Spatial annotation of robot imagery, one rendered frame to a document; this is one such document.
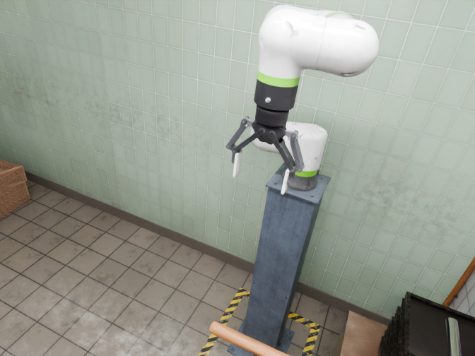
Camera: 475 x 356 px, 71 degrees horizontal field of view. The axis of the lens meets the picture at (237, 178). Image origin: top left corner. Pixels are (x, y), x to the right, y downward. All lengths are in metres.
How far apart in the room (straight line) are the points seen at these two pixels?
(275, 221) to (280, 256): 0.19
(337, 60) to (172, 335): 1.93
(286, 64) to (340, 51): 0.10
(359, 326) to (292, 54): 1.38
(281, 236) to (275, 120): 0.82
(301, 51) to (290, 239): 0.96
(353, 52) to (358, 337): 1.35
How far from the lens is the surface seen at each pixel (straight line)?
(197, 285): 2.51
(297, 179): 1.36
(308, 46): 0.70
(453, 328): 1.16
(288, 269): 1.61
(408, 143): 1.82
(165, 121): 2.26
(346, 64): 0.71
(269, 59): 0.71
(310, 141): 1.28
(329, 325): 2.48
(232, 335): 0.89
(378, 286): 2.37
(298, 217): 1.41
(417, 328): 1.49
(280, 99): 0.73
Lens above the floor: 1.96
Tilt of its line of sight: 33 degrees down
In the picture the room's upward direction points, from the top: 6 degrees clockwise
